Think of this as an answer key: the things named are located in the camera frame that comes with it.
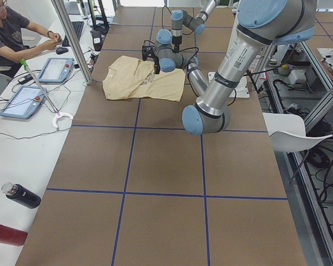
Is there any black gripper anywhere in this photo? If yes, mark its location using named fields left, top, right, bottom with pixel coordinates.
left=142, top=45, right=160, bottom=74
left=173, top=36, right=181, bottom=53

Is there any cream long-sleeve printed shirt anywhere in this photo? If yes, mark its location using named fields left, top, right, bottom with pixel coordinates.
left=103, top=55, right=185, bottom=102

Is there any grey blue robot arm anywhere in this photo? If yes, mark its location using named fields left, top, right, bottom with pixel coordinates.
left=170, top=0, right=220, bottom=53
left=142, top=0, right=317, bottom=135

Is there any black monitor stand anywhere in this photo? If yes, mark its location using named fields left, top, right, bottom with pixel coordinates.
left=88, top=0, right=109, bottom=35

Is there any black power adapter box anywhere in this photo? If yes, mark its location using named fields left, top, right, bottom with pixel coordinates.
left=90, top=30, right=103, bottom=52

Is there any black keyboard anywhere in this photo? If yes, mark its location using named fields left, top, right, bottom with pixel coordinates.
left=62, top=21, right=85, bottom=47

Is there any black computer mouse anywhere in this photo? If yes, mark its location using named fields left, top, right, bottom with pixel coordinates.
left=55, top=47, right=69, bottom=55

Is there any far blue teach pendant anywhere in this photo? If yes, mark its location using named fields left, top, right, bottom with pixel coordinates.
left=37, top=58, right=74, bottom=84

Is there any blue teach pendant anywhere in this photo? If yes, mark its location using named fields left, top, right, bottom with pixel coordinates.
left=37, top=58, right=74, bottom=84
left=0, top=85, right=45, bottom=119

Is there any reach grabber stick tool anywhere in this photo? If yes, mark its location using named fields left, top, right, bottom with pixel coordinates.
left=19, top=59, right=73, bottom=130

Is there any near blue teach pendant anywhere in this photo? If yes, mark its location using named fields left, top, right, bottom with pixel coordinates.
left=0, top=85, right=45, bottom=119

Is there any white plastic chair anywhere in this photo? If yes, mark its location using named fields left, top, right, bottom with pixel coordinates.
left=262, top=112, right=333, bottom=184

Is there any seated person in grey shirt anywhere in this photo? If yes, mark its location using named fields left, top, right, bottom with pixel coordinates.
left=0, top=1, right=62, bottom=78

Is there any black water bottle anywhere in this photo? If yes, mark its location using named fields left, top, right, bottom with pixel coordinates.
left=1, top=182, right=41, bottom=209

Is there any red cylinder bottle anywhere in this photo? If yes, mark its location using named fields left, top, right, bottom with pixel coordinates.
left=0, top=224, right=28, bottom=246

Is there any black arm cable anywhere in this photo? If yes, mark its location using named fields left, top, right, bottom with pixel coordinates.
left=161, top=5, right=196, bottom=35
left=143, top=40, right=238, bottom=106

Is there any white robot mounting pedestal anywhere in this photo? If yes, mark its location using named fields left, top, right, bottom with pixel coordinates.
left=208, top=71, right=251, bottom=99

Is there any aluminium frame post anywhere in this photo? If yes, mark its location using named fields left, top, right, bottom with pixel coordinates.
left=51, top=0, right=93, bottom=85

